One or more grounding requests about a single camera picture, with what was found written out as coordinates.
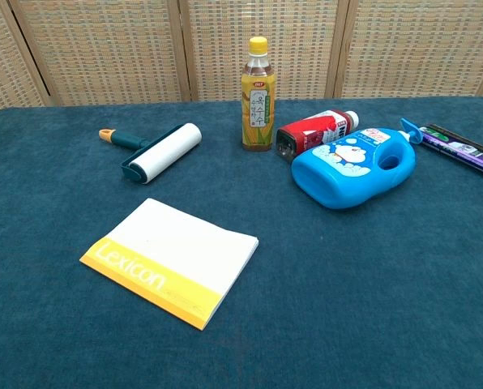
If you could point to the blue cartoon detergent bottle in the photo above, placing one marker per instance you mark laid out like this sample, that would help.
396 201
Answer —
347 170

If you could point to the purple and green toothpaste box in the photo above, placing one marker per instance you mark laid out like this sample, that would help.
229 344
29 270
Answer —
460 150

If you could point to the teal blue tablecloth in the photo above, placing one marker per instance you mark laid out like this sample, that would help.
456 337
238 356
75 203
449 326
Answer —
347 283

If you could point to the yellow corn tea bottle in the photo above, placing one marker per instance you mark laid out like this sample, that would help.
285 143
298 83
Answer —
258 105

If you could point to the white and yellow Lexicon notebook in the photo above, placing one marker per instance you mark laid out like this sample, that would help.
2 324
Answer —
172 251

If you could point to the woven bamboo folding screen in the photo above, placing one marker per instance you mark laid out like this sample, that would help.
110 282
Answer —
124 52

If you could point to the red-labelled dark drink bottle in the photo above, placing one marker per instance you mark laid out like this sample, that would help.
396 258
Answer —
306 133

